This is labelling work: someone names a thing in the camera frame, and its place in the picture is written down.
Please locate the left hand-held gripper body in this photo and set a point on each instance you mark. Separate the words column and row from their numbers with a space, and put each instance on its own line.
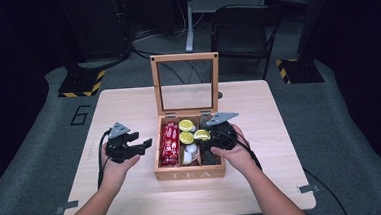
column 119, row 150

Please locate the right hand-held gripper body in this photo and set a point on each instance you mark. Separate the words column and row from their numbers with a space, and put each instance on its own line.
column 223, row 135

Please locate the wooden tea box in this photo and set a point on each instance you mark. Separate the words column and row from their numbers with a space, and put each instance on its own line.
column 191, row 174

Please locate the person's left hand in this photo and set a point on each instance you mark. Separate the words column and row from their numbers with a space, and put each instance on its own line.
column 117, row 175

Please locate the person's right hand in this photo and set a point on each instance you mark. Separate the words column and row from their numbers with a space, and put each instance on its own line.
column 236, row 158

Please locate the white capsule cup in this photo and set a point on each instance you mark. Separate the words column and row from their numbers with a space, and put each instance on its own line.
column 192, row 149
column 186, row 158

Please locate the black table grommet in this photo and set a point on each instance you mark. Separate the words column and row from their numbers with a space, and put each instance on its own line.
column 220, row 94

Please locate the black tape floor marking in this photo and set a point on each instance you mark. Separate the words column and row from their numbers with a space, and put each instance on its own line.
column 78, row 123

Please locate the grey tape piece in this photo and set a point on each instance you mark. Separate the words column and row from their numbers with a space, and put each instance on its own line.
column 69, row 205
column 308, row 188

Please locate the black stand with striped base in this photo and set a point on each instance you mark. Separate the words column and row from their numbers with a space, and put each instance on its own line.
column 80, row 84
column 301, row 71

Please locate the black folding chair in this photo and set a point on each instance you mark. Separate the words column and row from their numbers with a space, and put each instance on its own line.
column 241, row 37

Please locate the black cabinet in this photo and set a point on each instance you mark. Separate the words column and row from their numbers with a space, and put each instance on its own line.
column 96, row 26

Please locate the white desk frame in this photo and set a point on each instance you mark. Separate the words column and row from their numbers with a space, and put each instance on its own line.
column 189, row 27

